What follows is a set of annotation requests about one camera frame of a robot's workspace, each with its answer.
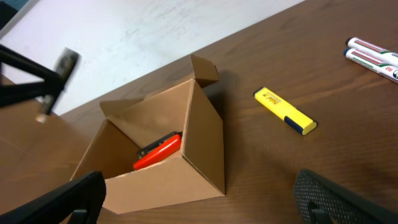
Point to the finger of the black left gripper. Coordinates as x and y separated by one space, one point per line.
17 93
23 63

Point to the brown cardboard box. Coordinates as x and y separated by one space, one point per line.
194 172

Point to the yellow highlighter pen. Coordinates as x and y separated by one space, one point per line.
288 113

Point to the white marker blue cap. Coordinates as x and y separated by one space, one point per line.
380 67

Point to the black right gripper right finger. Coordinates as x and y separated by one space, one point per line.
321 200

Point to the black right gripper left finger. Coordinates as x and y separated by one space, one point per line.
80 200

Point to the white marker black cap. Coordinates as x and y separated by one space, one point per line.
372 50

